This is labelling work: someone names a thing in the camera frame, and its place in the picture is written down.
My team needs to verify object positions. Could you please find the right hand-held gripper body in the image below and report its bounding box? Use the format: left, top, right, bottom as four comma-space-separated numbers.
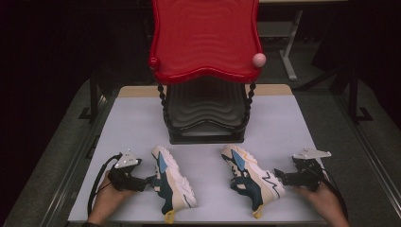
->
290, 147, 333, 193

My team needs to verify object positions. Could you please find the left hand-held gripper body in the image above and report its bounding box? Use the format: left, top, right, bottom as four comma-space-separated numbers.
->
107, 149, 148, 193

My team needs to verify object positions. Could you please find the white navy beige sneaker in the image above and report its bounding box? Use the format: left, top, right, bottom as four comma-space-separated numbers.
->
219, 144, 287, 220
150, 144, 199, 225

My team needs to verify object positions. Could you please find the red and black shoe rack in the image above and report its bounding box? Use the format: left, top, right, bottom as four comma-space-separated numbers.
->
148, 0, 268, 146

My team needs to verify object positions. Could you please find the person's left hand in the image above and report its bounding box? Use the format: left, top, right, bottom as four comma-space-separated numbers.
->
93, 170, 140, 219

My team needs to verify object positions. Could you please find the person's right hand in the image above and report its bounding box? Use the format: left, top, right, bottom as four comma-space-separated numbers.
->
290, 179, 343, 220

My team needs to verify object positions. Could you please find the white table mat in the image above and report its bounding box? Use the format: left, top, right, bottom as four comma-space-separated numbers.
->
67, 94, 329, 223

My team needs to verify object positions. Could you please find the black metal stand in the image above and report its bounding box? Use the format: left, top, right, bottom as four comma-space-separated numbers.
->
345, 67, 375, 125
78, 71, 106, 123

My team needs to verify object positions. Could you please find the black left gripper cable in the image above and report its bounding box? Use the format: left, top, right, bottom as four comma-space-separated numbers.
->
87, 153, 123, 218

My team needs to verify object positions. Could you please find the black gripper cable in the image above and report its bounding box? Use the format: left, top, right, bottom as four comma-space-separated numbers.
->
315, 166, 350, 221
87, 153, 123, 218

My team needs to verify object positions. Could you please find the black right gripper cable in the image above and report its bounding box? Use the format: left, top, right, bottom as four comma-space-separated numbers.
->
315, 166, 350, 221

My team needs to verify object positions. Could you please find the white metal desk frame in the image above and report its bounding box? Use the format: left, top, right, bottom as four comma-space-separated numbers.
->
257, 9, 305, 82

